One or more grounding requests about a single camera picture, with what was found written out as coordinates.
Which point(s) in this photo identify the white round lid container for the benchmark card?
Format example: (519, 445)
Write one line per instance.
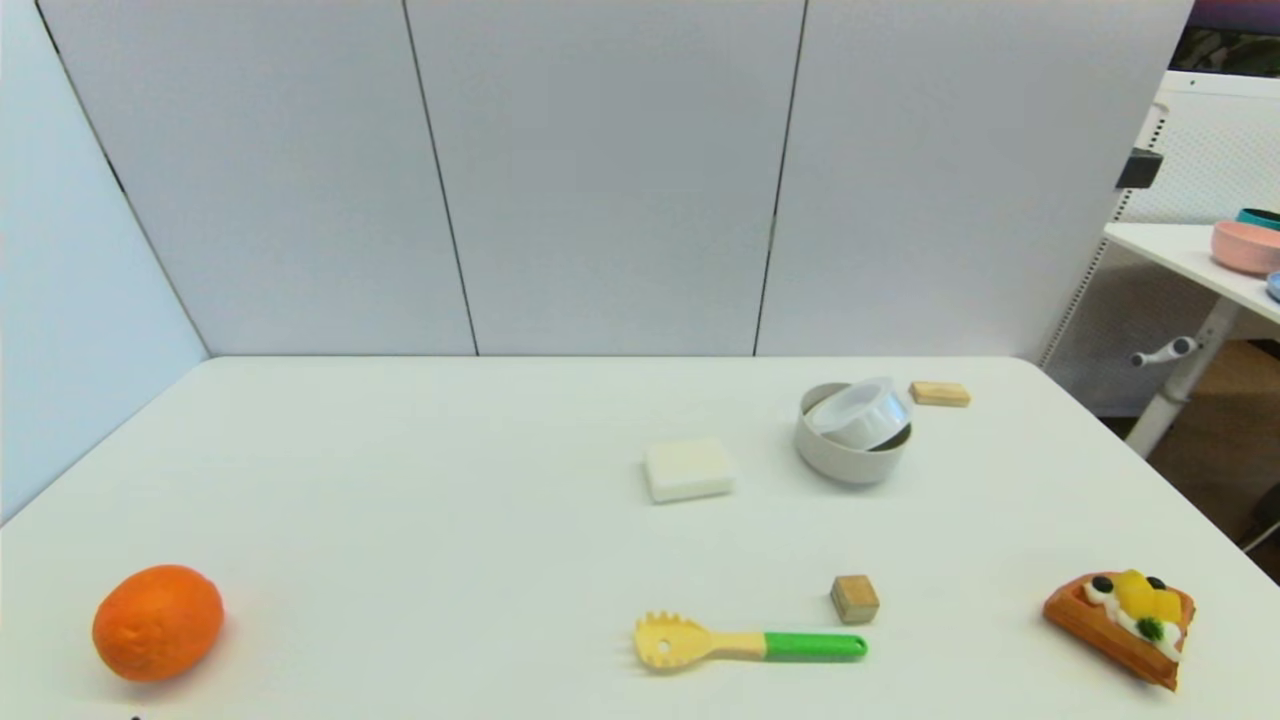
(862, 412)

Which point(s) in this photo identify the beige round bowl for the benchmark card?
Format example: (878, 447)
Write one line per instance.
(850, 465)

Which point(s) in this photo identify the pink bowl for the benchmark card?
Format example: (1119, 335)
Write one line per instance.
(1246, 250)

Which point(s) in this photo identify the teal bowl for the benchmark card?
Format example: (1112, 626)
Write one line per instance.
(1260, 216)

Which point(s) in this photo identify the white rectangular soap block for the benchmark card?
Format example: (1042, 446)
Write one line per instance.
(688, 470)

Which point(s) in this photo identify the flat wooden block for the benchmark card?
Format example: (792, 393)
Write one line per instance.
(940, 394)

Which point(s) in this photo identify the small wooden cube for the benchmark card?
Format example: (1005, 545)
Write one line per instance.
(855, 599)

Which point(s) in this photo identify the toy waffle with fruit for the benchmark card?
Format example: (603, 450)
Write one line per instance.
(1095, 622)

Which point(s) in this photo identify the black clamp on panel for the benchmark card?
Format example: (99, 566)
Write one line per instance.
(1140, 168)

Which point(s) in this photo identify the white side desk leg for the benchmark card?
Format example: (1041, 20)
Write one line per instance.
(1183, 382)

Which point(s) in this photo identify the orange fruit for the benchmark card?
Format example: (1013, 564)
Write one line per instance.
(158, 623)

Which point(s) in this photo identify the white side desk top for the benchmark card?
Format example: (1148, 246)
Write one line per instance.
(1180, 252)

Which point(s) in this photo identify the white pegboard panel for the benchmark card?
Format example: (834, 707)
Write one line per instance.
(1220, 140)

